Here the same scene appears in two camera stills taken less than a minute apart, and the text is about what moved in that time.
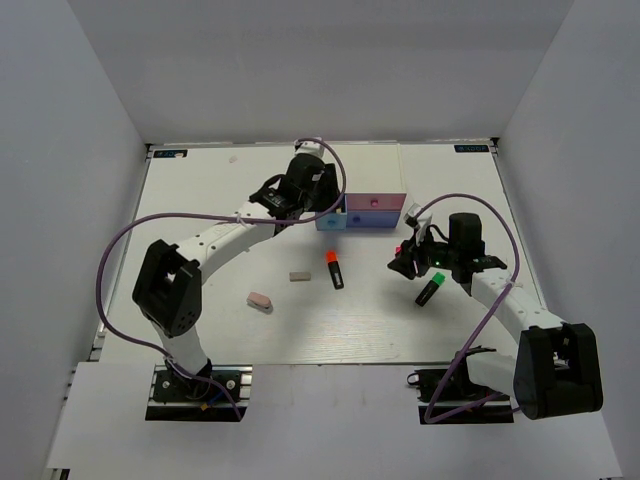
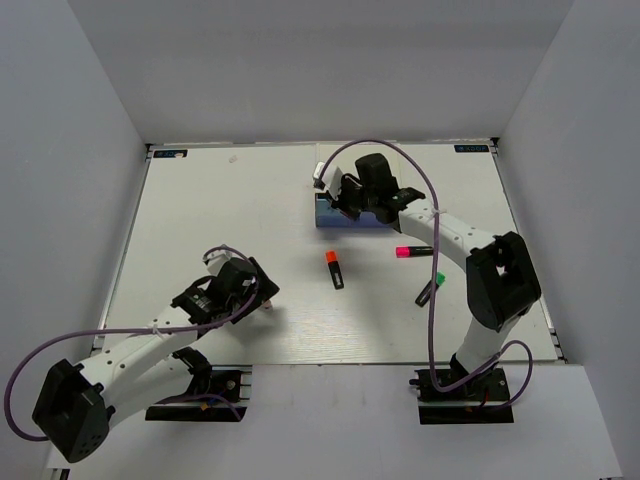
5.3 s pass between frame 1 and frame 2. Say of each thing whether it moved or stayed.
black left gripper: moved
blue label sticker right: stayed
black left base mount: stayed
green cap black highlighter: stayed
